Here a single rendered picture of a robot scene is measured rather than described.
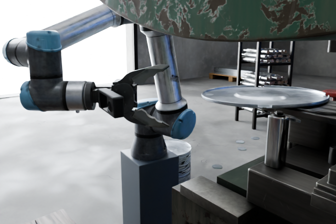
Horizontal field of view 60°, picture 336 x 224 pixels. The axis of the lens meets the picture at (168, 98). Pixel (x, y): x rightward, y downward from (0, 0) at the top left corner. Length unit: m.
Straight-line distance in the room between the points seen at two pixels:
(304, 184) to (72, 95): 0.51
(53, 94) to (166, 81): 0.40
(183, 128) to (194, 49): 5.64
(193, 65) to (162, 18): 6.40
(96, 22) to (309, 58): 7.28
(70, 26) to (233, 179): 0.60
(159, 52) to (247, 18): 0.78
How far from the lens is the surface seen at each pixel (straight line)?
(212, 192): 0.57
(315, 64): 7.91
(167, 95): 1.00
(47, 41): 0.72
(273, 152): 0.53
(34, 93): 0.74
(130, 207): 1.30
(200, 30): 0.21
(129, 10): 0.28
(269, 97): 0.69
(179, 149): 1.87
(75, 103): 0.72
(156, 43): 0.95
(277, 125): 0.51
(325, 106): 0.67
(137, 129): 1.16
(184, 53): 6.42
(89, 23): 0.93
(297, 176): 0.52
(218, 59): 7.25
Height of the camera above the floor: 0.92
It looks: 12 degrees down
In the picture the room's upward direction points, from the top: straight up
